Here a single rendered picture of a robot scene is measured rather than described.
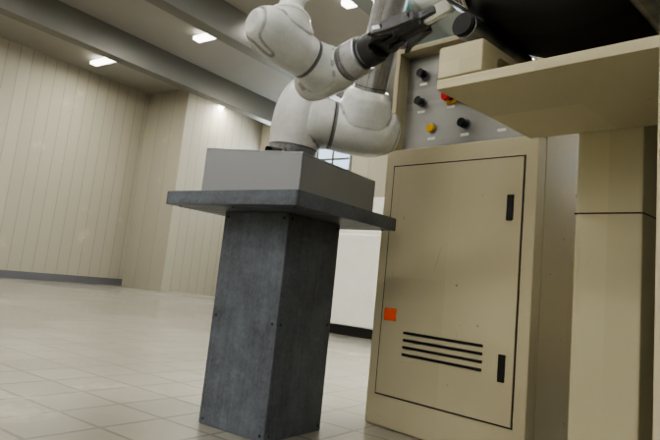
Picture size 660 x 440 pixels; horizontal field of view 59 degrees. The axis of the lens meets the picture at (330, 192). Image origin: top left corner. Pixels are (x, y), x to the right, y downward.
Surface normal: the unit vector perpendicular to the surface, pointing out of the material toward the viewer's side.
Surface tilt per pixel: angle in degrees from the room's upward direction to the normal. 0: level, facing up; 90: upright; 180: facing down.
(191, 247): 90
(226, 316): 90
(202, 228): 90
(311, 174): 90
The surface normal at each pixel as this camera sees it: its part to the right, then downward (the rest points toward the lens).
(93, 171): 0.81, 0.00
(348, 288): -0.59, -0.18
